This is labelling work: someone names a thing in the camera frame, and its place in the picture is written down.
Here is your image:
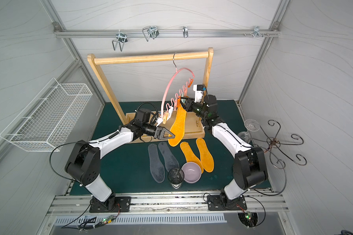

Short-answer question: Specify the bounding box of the pink clip hanger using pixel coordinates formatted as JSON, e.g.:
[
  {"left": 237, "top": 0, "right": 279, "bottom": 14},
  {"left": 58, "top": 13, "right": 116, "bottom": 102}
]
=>
[{"left": 156, "top": 53, "right": 195, "bottom": 126}]

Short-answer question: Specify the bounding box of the yellow insole back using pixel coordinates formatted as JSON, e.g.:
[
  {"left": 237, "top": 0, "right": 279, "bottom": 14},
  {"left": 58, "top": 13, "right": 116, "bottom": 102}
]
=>
[{"left": 168, "top": 103, "right": 187, "bottom": 147}]

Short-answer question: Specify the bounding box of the yellow insole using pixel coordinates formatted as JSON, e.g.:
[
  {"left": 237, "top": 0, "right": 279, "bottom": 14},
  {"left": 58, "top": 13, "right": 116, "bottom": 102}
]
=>
[
  {"left": 179, "top": 142, "right": 204, "bottom": 173},
  {"left": 168, "top": 103, "right": 187, "bottom": 147},
  {"left": 196, "top": 138, "right": 214, "bottom": 173}
]

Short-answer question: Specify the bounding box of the wooden clothes rack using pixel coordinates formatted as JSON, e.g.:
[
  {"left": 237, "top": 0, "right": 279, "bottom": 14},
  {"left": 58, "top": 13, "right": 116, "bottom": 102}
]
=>
[{"left": 87, "top": 48, "right": 214, "bottom": 140}]

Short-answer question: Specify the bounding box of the dark navy insole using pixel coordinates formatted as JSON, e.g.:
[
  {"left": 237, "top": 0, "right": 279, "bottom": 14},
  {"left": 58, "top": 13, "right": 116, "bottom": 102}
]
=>
[
  {"left": 158, "top": 142, "right": 180, "bottom": 172},
  {"left": 148, "top": 144, "right": 165, "bottom": 184}
]

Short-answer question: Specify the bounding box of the yellow insole front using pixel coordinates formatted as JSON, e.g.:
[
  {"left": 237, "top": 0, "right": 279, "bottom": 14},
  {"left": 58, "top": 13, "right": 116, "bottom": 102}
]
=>
[{"left": 196, "top": 138, "right": 214, "bottom": 173}]

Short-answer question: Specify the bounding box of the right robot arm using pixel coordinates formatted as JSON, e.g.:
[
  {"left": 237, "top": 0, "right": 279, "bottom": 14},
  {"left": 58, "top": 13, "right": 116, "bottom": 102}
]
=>
[{"left": 180, "top": 95, "right": 268, "bottom": 207}]

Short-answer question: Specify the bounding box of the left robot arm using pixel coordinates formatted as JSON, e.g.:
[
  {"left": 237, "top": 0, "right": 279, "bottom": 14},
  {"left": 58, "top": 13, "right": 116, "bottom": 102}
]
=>
[{"left": 65, "top": 120, "right": 175, "bottom": 203}]

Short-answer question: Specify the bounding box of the hanging wine glass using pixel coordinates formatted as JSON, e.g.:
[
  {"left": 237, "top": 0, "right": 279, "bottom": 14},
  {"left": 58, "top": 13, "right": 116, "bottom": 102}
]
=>
[{"left": 244, "top": 119, "right": 260, "bottom": 132}]

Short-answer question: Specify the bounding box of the purple bowl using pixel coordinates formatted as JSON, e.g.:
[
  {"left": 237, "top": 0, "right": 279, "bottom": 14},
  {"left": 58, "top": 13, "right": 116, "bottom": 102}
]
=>
[{"left": 181, "top": 162, "right": 202, "bottom": 184}]

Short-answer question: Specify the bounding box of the metal glass holder stand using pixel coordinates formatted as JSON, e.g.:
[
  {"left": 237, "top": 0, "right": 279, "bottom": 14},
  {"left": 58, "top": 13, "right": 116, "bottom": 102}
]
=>
[{"left": 251, "top": 119, "right": 308, "bottom": 169}]

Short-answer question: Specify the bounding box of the small metal hook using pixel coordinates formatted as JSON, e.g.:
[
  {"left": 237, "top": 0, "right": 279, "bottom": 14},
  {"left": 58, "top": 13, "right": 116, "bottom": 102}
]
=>
[{"left": 182, "top": 26, "right": 188, "bottom": 38}]

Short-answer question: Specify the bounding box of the metal loop hook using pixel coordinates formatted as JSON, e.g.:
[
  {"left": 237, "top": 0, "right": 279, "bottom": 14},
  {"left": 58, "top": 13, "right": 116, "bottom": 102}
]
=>
[{"left": 142, "top": 26, "right": 159, "bottom": 42}]

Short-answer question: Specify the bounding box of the metal double hook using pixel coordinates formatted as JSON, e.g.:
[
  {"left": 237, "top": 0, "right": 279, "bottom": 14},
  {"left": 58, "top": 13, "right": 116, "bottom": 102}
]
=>
[{"left": 112, "top": 30, "right": 128, "bottom": 52}]

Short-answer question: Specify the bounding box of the metal corner hook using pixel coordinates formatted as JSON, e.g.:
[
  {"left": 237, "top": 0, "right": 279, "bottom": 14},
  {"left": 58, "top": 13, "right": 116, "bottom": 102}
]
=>
[{"left": 243, "top": 26, "right": 269, "bottom": 38}]

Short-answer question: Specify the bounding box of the white vented strip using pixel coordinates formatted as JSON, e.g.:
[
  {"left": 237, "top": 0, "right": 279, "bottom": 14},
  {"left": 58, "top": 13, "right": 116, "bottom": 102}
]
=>
[{"left": 54, "top": 213, "right": 227, "bottom": 226}]

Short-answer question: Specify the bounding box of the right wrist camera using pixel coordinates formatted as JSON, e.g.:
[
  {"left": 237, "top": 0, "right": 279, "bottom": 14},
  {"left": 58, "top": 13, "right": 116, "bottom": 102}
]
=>
[{"left": 193, "top": 84, "right": 207, "bottom": 103}]

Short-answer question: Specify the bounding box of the aluminium top rail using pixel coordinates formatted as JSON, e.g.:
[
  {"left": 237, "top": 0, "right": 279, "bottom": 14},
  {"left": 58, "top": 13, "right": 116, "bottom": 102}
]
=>
[{"left": 54, "top": 24, "right": 281, "bottom": 39}]

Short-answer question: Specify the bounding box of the white wire basket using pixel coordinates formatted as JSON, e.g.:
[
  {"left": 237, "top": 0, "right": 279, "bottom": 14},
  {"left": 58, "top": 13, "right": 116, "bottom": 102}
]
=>
[{"left": 0, "top": 78, "right": 92, "bottom": 152}]

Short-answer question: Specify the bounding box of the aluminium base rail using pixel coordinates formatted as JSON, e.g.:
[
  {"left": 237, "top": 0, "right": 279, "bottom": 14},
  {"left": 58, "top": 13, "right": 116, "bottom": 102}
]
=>
[{"left": 46, "top": 190, "right": 289, "bottom": 216}]

